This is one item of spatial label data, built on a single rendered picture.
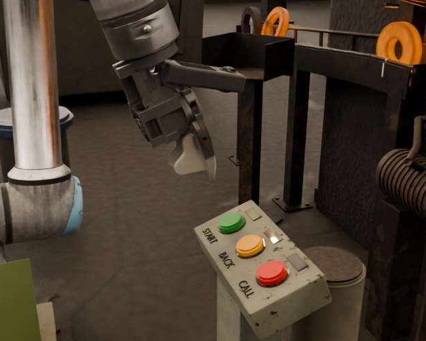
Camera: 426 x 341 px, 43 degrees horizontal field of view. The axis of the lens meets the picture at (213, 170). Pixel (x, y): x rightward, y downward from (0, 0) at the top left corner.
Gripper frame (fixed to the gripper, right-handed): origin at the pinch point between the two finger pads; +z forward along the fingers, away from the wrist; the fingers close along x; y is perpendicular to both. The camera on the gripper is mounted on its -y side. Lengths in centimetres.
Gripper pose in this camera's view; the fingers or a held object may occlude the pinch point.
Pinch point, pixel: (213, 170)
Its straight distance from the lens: 79.2
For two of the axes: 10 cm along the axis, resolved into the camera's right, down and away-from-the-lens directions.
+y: -8.8, 4.4, -1.7
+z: 3.3, 8.4, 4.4
